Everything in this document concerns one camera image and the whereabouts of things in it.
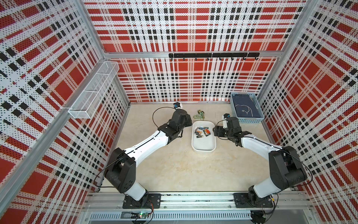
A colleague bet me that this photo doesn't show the black hook rail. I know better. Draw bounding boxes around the black hook rail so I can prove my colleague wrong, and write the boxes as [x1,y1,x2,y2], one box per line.
[168,52,260,59]

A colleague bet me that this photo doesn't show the dark blue cloth in basket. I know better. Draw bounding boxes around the dark blue cloth in basket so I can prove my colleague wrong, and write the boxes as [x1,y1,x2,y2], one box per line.
[232,94,261,118]

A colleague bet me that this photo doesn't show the green circuit board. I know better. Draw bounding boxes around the green circuit board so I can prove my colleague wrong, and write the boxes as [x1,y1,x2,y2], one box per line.
[131,212,150,220]

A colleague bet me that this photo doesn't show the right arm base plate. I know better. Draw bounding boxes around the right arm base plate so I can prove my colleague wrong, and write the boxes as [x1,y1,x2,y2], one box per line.
[233,192,274,208]

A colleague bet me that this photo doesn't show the light blue plastic basket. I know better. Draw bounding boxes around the light blue plastic basket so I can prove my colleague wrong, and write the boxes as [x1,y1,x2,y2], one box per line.
[230,92,264,124]

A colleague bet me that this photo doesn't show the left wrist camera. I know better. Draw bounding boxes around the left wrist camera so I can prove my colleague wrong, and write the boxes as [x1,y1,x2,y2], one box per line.
[173,102,183,110]

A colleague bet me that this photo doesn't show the white wire mesh shelf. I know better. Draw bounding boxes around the white wire mesh shelf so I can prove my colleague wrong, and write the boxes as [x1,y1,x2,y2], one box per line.
[69,61,119,119]

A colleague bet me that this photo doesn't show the green keychain with gold ring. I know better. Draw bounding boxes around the green keychain with gold ring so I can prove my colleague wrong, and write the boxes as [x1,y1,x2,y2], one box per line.
[193,110,205,120]

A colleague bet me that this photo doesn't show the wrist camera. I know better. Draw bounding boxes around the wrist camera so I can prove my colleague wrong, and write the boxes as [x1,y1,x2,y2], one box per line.
[173,102,183,110]
[222,113,230,119]

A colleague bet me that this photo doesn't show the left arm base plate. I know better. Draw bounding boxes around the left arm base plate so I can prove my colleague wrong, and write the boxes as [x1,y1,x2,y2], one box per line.
[122,193,162,209]

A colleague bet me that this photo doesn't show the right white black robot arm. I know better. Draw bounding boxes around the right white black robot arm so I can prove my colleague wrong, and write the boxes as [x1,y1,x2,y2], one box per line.
[213,114,308,206]

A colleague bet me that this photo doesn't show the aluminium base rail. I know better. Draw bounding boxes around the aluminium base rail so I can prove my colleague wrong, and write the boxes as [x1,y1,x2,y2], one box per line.
[79,191,319,224]

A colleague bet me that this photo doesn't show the white plastic storage tray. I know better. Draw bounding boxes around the white plastic storage tray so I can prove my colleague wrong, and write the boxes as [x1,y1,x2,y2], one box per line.
[191,120,216,153]

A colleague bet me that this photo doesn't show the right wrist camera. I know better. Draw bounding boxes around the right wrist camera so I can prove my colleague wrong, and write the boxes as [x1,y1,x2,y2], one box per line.
[222,113,230,119]

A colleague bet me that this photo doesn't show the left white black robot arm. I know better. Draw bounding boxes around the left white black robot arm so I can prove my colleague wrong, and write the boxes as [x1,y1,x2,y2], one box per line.
[103,102,192,202]

